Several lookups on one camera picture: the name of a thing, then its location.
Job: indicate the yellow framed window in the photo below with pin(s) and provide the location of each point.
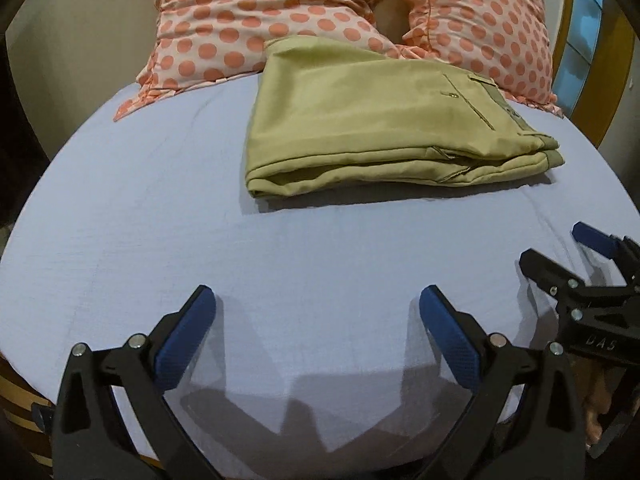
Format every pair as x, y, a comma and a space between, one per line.
590, 45

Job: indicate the polka dot pillow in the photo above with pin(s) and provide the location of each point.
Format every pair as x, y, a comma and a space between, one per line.
490, 25
240, 25

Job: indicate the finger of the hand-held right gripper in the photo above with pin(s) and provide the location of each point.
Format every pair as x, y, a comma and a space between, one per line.
545, 270
592, 237

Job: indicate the brown striped bed base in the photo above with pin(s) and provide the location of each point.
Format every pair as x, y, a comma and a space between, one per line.
25, 410

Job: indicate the person's right hand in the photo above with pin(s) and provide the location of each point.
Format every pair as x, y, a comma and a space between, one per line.
597, 390

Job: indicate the khaki pants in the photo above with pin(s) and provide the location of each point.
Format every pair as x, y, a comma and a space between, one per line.
360, 110

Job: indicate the blue bed sheet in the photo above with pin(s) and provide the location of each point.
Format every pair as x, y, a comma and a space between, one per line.
250, 250

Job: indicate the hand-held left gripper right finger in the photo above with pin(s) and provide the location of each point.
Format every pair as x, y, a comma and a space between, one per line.
450, 340

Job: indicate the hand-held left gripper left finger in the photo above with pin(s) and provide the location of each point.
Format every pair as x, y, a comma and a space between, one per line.
185, 340

